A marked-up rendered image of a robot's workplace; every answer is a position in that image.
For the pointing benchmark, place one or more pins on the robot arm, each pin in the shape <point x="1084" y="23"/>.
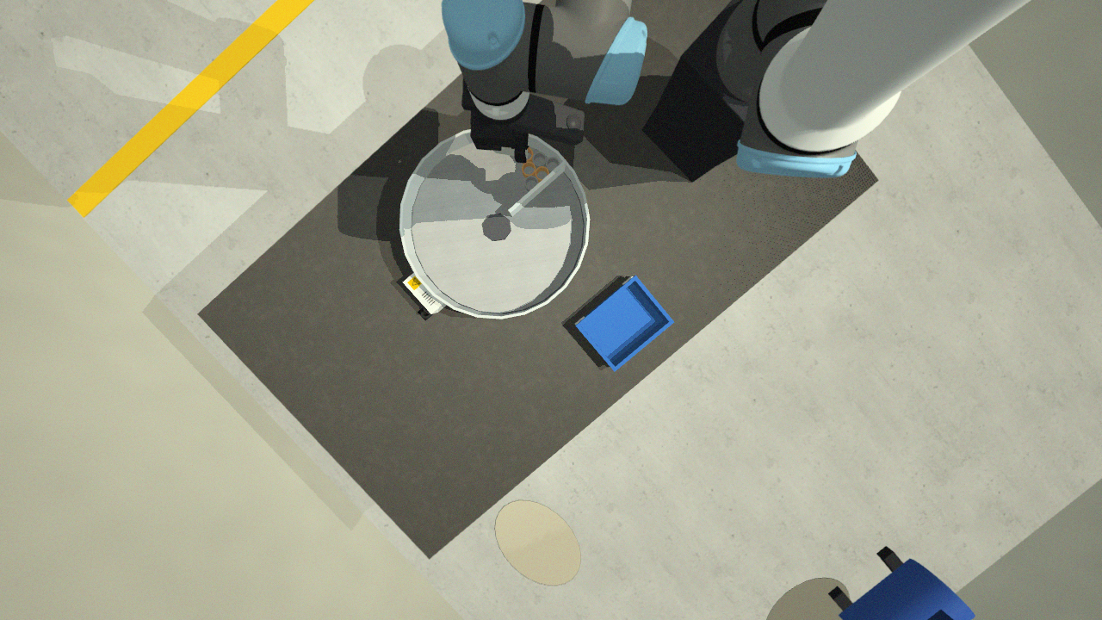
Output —
<point x="810" y="106"/>

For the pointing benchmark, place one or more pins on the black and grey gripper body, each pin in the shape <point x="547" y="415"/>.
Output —
<point x="489" y="136"/>

